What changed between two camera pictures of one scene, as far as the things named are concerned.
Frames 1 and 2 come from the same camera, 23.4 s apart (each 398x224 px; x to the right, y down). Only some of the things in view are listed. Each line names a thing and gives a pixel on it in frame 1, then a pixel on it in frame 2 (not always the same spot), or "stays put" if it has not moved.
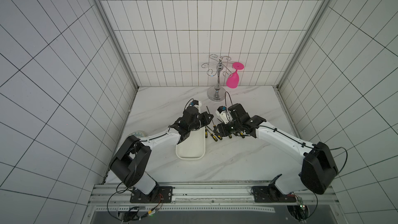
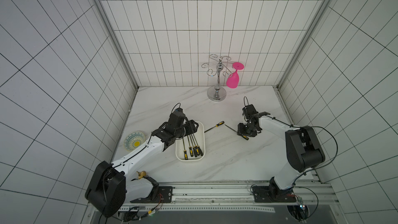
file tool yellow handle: (213, 137) → (200, 152)
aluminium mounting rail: (115, 198) stays put
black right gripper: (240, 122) → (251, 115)
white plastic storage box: (193, 147) stays put
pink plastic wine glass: (232, 80) stays put
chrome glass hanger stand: (218, 93) stays put
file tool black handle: (218, 136) → (185, 151)
